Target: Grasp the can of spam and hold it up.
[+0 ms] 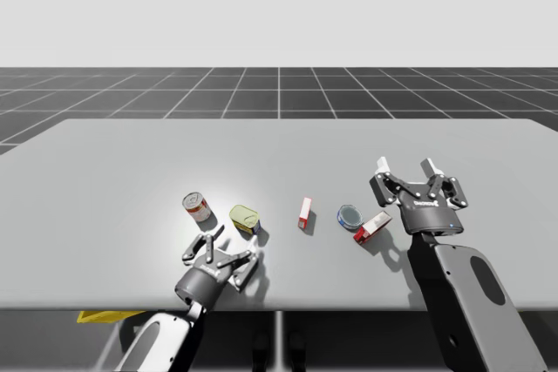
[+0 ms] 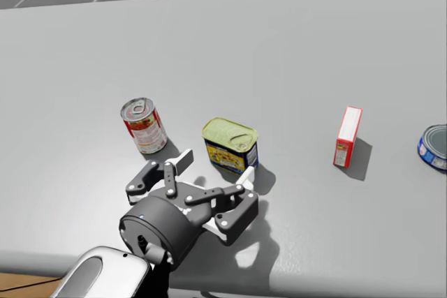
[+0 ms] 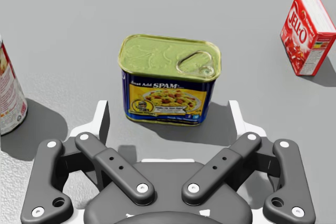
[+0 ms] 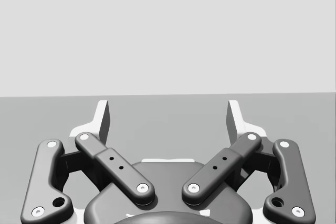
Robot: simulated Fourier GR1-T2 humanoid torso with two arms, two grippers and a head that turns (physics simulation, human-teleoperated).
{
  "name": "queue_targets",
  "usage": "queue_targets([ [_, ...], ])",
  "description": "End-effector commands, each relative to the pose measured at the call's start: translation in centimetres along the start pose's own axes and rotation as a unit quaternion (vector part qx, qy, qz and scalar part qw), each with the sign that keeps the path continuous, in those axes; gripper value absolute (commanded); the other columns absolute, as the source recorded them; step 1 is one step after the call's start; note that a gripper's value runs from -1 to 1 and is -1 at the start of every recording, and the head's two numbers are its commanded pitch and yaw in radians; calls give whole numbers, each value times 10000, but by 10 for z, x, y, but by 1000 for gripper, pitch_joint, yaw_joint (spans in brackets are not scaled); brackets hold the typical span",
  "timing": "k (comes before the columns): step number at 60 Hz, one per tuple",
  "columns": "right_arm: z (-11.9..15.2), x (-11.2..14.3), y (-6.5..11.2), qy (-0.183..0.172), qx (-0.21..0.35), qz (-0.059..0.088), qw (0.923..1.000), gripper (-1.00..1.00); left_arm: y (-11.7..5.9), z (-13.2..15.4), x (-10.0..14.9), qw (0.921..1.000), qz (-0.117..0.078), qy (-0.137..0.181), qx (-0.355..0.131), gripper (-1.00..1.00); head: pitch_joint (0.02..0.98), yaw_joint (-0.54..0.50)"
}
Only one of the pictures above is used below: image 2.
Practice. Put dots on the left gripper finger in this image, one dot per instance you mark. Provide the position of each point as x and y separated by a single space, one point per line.
241 212
144 177

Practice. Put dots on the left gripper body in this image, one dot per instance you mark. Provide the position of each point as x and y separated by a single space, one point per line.
164 223

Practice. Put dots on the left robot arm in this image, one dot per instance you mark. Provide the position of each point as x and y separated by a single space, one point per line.
104 273

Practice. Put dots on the red and white can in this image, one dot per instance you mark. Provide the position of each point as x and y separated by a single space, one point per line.
145 127

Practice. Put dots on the green and blue rectangular can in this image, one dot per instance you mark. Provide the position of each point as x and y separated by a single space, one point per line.
228 144

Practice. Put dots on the blue flat can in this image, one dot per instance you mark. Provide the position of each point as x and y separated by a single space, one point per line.
434 146

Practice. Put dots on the red and white carton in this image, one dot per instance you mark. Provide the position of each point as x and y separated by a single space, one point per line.
347 137

